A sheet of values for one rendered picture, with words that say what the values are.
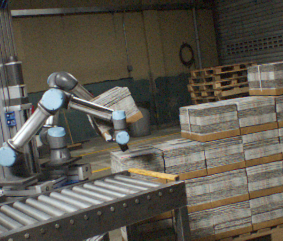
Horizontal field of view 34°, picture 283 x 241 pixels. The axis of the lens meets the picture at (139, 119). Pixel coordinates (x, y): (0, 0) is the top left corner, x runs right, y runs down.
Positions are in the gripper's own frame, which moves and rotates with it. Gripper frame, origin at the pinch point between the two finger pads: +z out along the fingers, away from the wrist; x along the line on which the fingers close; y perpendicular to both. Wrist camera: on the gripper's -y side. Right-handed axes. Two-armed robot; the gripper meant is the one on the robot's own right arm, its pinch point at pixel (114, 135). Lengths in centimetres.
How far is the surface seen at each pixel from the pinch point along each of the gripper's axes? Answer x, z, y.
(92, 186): 29, -54, -8
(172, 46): -319, 809, -22
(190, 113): -56, 15, -16
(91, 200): 33, -81, -7
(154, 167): -12.4, -2.4, -31.0
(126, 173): 8.6, -35.0, -15.9
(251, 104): -93, 1, -30
